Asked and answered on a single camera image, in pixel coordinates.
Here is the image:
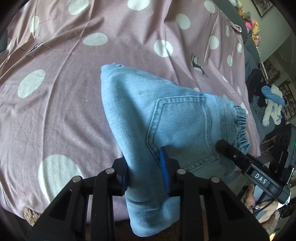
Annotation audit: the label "colourful plush toys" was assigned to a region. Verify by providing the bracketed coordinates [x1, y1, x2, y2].
[230, 0, 261, 47]

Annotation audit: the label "pink polka dot bedsheet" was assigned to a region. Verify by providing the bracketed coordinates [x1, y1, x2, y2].
[1, 1, 259, 217]

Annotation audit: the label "green padded headboard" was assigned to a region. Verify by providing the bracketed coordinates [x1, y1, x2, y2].
[211, 0, 261, 63]

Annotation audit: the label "person's right hand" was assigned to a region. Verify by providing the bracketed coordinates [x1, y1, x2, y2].
[243, 183, 278, 223]

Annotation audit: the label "framed wall picture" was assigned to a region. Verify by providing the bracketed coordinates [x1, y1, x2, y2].
[251, 0, 273, 17]

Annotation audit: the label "light blue denim pants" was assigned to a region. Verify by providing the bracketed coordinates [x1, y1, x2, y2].
[100, 64, 250, 237]

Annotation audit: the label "brown fuzzy blanket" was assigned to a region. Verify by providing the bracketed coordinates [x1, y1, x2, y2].
[23, 207, 41, 226]

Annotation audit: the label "blue and white clothes pile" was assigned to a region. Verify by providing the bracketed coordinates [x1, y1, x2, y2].
[261, 85, 285, 127]

